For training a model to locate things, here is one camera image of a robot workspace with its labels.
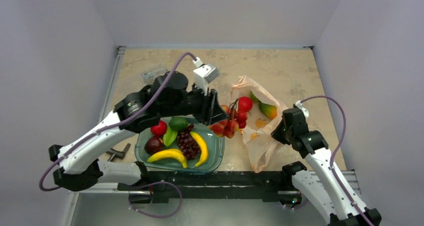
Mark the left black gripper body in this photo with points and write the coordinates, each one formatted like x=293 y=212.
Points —
x=196 y=103

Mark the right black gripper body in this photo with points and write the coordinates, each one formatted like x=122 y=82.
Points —
x=279 y=135

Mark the red cherry bunch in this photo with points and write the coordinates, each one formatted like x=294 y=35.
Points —
x=236 y=121

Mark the orange plastic bag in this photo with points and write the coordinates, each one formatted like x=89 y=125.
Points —
x=256 y=136

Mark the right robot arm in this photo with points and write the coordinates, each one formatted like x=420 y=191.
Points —
x=326 y=188

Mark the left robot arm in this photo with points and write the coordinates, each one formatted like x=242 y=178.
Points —
x=79 y=164

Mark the green orange fake mango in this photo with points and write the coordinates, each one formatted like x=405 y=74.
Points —
x=268 y=110

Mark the green fake lime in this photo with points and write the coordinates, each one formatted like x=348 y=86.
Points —
x=178 y=124

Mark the red fake apple in bag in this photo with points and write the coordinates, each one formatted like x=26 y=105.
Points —
x=245 y=104

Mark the green fake fruit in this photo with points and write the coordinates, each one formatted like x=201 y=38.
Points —
x=253 y=97

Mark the purple fake grape bunch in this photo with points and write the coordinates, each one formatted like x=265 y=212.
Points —
x=187 y=144

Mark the green fake leaf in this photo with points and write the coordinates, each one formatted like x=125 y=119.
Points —
x=169 y=137

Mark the right yellow fake banana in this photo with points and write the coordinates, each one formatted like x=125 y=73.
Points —
x=204 y=152

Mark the yellow fake banana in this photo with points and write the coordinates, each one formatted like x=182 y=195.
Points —
x=204 y=152
x=169 y=153

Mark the front yellow fake banana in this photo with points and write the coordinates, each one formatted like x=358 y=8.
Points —
x=169 y=153

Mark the dark red fake plum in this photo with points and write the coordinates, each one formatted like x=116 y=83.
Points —
x=154 y=145

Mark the teal plastic tray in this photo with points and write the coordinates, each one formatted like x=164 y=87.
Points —
x=216 y=148

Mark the clear screw box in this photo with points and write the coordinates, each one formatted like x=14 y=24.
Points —
x=149 y=74

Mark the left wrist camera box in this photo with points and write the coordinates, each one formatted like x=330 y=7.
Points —
x=204 y=75

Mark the black base frame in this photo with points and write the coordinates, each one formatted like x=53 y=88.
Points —
x=161 y=186

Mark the black metal clamp handle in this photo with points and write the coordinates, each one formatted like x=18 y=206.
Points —
x=116 y=154

